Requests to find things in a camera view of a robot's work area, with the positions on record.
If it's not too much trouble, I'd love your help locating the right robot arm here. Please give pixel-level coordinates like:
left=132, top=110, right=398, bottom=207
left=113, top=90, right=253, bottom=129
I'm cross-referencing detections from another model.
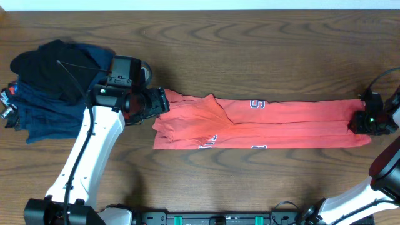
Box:
left=296, top=88, right=399, bottom=225

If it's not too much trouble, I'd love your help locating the black folded garment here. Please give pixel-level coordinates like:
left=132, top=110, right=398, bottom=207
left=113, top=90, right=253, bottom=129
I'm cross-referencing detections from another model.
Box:
left=10, top=40, right=99, bottom=104

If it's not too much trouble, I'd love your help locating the right black cable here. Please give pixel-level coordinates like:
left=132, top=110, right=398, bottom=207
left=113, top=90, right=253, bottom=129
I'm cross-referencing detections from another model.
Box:
left=359, top=66, right=400, bottom=101

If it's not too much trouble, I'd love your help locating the black cable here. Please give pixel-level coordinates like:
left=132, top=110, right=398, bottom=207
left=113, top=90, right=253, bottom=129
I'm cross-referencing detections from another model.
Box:
left=56, top=59, right=113, bottom=225
left=359, top=66, right=400, bottom=101

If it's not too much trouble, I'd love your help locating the navy blue folded garment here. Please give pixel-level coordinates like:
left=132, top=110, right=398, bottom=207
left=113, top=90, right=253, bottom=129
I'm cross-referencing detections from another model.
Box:
left=11, top=43, right=114, bottom=144

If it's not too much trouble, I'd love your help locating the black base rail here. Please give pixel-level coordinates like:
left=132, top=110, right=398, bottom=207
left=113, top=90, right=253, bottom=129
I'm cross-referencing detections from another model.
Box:
left=99, top=202, right=376, bottom=225

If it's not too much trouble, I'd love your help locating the left black cable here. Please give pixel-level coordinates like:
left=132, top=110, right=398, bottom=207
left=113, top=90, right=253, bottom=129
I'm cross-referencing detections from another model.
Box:
left=56, top=59, right=113, bottom=225

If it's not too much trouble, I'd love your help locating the red t-shirt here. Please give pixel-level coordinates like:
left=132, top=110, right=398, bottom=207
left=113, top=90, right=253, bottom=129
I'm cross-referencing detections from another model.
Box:
left=152, top=90, right=371, bottom=150

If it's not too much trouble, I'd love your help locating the dark garment with printed graphics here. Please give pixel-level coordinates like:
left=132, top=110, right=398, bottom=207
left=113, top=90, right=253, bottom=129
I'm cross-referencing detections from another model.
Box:
left=1, top=81, right=20, bottom=131

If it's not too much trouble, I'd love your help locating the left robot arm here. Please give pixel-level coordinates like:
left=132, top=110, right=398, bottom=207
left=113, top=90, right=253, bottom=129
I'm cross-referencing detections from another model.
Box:
left=24, top=55, right=169, bottom=224

